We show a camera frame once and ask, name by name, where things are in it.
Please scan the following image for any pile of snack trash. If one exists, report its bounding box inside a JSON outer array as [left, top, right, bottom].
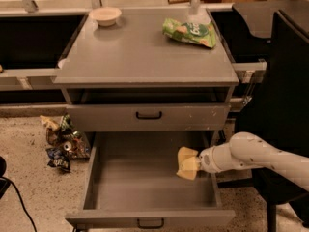
[[40, 114, 91, 159]]

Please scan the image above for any black drawer handle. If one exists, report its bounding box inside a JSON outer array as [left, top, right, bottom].
[[136, 218, 165, 229], [135, 111, 162, 120]]

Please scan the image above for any wooden stick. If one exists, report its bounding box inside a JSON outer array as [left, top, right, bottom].
[[167, 0, 191, 4]]

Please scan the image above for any grey drawer cabinet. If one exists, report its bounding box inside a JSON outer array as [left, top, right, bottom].
[[54, 8, 239, 146]]

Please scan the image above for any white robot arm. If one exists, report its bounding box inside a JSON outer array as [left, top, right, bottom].
[[177, 132, 309, 190]]

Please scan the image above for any dark blue snack bag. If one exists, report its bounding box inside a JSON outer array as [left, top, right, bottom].
[[46, 147, 70, 172]]

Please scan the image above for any black upper drawer handle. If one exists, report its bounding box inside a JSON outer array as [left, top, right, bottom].
[[135, 111, 162, 120]]

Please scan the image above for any yellow sponge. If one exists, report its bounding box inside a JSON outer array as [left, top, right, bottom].
[[178, 147, 198, 163]]

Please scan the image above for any black cable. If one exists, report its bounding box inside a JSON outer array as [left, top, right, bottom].
[[0, 176, 39, 232]]

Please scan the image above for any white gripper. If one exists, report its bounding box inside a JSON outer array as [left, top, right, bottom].
[[177, 147, 221, 181]]

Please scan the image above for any green chip bag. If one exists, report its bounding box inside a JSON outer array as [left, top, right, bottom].
[[162, 18, 216, 48]]

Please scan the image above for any open grey middle drawer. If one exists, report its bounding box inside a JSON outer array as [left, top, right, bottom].
[[67, 131, 235, 230]]

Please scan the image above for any black lower drawer handle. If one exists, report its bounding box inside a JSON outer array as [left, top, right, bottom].
[[136, 218, 165, 229]]

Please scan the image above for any closed grey upper drawer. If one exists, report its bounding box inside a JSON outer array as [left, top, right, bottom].
[[67, 104, 229, 132]]

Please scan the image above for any black office chair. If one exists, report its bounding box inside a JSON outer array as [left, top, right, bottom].
[[218, 10, 309, 232]]

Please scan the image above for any white bowl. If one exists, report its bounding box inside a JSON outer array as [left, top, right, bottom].
[[89, 7, 122, 27]]

